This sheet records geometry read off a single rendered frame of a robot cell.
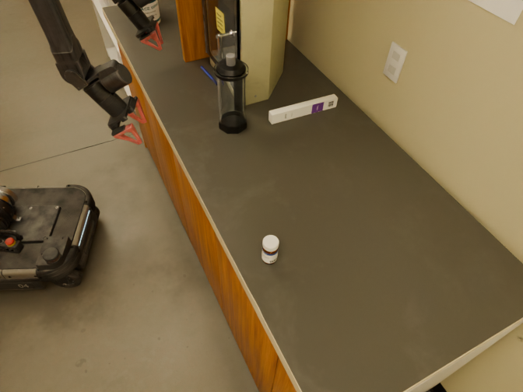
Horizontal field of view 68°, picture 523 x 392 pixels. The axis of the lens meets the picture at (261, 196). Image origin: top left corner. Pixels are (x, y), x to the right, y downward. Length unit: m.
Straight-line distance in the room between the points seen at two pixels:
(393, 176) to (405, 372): 0.60
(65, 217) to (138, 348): 0.74
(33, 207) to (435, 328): 1.90
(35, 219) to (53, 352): 0.64
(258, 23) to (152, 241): 1.36
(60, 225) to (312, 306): 1.49
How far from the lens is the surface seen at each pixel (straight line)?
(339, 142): 1.37
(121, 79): 1.12
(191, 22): 1.68
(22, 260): 2.12
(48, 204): 2.28
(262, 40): 1.38
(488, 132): 1.22
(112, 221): 2.40
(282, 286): 1.01
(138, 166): 2.65
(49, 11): 1.08
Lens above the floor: 1.83
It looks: 50 degrees down
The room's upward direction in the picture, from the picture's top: 3 degrees clockwise
